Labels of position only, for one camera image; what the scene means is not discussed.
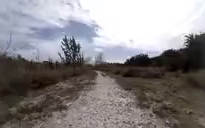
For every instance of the green leafy tree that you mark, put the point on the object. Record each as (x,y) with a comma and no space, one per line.
(71,51)

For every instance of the pale gravel track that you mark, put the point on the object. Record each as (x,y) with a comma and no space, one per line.
(101,108)

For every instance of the dry grass verge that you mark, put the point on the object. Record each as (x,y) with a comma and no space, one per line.
(26,83)
(170,90)

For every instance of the dark wood of trees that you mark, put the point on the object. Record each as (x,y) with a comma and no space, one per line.
(186,53)

